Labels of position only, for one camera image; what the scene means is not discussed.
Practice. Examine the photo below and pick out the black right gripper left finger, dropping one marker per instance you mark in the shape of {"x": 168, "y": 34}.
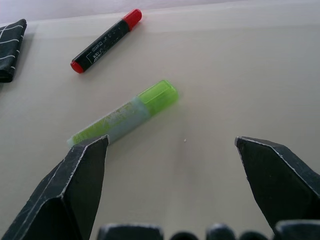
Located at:
{"x": 62, "y": 190}

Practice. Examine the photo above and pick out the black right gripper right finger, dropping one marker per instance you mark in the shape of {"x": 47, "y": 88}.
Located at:
{"x": 280, "y": 180}

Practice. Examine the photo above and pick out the green highlighter pen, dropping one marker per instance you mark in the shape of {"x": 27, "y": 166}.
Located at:
{"x": 140, "y": 110}

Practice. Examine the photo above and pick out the black striped cloth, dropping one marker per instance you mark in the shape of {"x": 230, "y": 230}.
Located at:
{"x": 10, "y": 50}

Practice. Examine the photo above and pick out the black marker with red cap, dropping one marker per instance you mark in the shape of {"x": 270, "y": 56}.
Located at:
{"x": 106, "y": 41}

